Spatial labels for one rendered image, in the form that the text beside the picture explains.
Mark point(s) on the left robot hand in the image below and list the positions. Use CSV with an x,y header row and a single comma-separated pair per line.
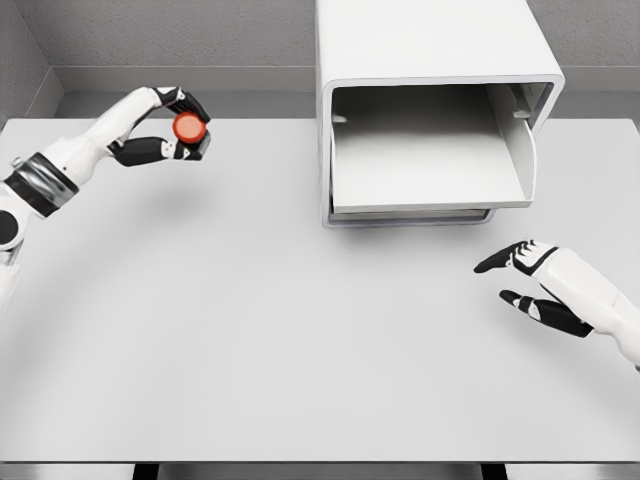
x,y
131,116

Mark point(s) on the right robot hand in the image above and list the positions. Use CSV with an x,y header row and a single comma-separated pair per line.
x,y
565,280

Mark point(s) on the red button load switch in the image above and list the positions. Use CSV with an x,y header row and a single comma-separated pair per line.
x,y
191,131

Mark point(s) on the white cabinet drawer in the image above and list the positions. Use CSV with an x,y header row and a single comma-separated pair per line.
x,y
430,160

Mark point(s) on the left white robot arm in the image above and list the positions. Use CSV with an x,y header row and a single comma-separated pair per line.
x,y
45,176

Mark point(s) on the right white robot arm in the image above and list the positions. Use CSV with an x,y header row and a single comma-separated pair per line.
x,y
629,330

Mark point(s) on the white tabletop storage cabinet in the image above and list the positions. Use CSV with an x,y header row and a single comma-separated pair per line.
x,y
440,55

